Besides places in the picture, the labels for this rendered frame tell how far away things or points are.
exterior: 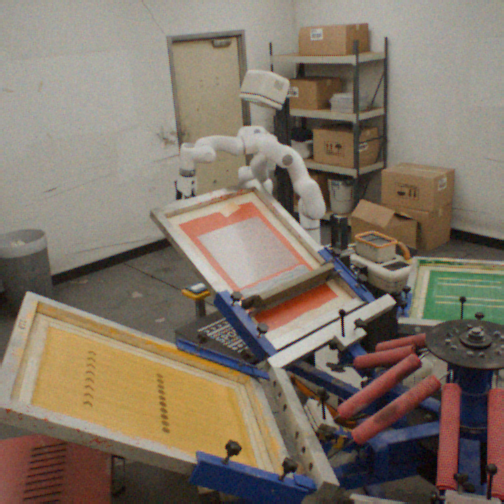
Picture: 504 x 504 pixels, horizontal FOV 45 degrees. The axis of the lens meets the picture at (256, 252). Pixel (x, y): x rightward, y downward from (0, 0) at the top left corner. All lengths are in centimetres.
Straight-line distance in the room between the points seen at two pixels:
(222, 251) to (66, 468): 107
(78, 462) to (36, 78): 430
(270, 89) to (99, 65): 334
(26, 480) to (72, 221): 432
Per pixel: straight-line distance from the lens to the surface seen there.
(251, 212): 274
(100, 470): 188
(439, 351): 191
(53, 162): 587
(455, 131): 631
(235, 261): 250
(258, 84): 289
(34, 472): 195
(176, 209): 258
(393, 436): 204
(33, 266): 539
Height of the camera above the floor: 227
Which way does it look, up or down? 21 degrees down
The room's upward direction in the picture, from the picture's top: 4 degrees counter-clockwise
